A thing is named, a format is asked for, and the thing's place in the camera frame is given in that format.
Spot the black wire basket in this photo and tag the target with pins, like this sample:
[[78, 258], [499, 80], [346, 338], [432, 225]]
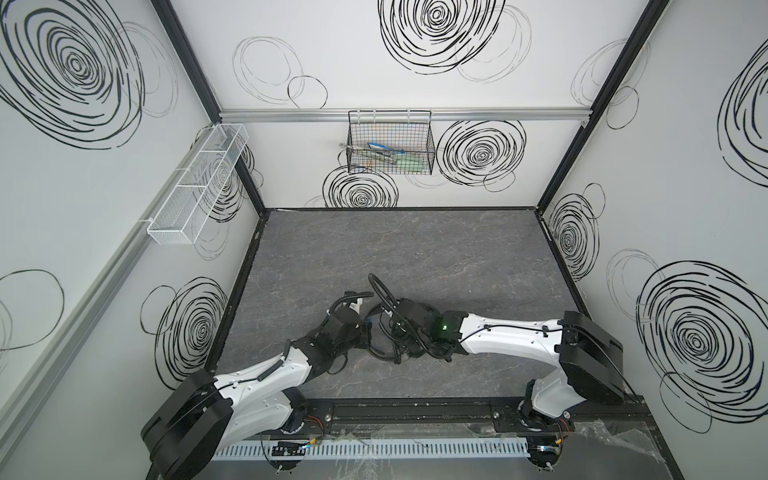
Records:
[[416, 137]]

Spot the aluminium wall rail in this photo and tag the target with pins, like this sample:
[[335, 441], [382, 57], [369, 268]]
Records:
[[579, 114], [21, 410]]

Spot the aluminium wall rail back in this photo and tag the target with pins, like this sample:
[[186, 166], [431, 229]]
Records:
[[579, 114]]

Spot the black blue headphones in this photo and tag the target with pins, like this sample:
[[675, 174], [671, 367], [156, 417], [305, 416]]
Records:
[[384, 339]]

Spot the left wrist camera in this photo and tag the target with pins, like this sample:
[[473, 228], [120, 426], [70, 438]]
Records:
[[355, 305]]

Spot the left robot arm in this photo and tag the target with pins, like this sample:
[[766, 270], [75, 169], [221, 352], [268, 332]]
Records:
[[206, 413]]

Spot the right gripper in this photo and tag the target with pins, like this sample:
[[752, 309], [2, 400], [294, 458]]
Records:
[[395, 315]]

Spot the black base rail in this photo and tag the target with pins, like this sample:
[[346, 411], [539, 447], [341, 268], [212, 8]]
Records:
[[502, 414]]

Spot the aluminium wall rail left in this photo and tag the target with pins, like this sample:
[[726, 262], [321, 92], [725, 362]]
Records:
[[21, 410]]

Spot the white mesh shelf basket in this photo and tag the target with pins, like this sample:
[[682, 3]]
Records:
[[206, 191]]

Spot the white slotted cable duct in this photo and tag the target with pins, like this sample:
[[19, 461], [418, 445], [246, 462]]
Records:
[[349, 449]]

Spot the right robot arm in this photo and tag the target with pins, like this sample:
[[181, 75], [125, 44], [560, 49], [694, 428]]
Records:
[[586, 361]]

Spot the green spatula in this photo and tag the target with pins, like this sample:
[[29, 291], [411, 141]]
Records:
[[404, 162]]

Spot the blue tool in basket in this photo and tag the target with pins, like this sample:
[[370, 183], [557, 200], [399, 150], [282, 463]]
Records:
[[381, 150]]

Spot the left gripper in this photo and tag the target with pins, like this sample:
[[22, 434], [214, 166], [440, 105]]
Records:
[[358, 315]]

